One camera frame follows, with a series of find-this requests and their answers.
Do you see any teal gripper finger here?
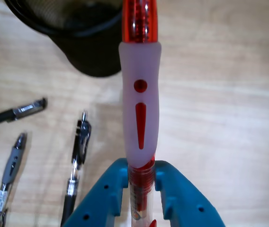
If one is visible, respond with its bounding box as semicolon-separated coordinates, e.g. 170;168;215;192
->
155;160;226;227
62;158;129;227

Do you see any black pen with chrome tip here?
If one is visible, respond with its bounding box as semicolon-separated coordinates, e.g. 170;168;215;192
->
60;111;92;227

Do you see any red pen with white grip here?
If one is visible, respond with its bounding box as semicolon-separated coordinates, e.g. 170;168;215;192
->
118;0;162;227

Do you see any clear pen with grey grip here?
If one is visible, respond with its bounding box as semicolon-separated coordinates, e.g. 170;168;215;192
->
0;132;28;227

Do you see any clear capped pen black grip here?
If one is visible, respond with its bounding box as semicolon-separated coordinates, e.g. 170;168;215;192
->
0;97;48;128

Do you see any black mesh pen holder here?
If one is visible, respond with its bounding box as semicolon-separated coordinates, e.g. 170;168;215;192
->
4;0;125;78

